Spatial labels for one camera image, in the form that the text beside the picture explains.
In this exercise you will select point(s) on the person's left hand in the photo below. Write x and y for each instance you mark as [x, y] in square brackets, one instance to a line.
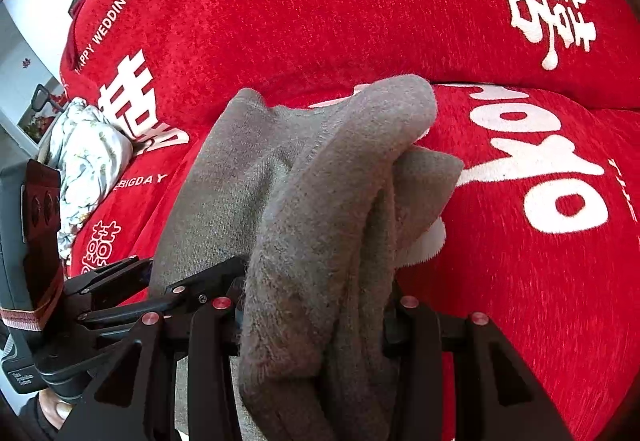
[57, 408]

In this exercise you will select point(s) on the grey towel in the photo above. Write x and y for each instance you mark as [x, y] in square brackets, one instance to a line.
[320, 231]

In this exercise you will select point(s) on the white floral cloth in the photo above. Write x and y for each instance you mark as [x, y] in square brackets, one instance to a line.
[87, 156]

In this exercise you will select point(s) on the black framed object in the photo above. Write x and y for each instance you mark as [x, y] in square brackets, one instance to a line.
[45, 98]

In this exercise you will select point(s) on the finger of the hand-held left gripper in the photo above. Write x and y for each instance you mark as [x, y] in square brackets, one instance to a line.
[107, 278]
[185, 296]

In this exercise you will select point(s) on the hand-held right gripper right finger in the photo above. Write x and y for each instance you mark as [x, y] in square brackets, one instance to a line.
[425, 361]

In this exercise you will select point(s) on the red printed sofa cover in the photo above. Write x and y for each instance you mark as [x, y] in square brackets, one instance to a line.
[350, 11]

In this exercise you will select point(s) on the person's left forearm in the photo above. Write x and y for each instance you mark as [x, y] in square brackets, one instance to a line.
[37, 423]

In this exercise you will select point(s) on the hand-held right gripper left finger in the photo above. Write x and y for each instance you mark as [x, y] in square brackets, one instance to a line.
[210, 361]

